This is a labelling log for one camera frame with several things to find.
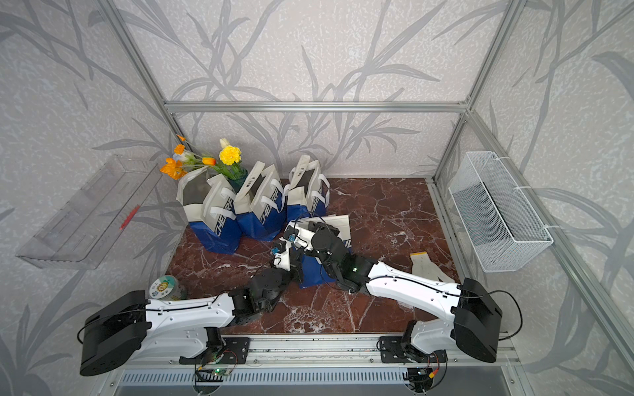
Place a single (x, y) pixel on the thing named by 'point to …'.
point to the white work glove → (423, 266)
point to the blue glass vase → (236, 176)
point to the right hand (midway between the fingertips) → (316, 218)
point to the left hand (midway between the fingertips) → (306, 253)
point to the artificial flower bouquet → (186, 156)
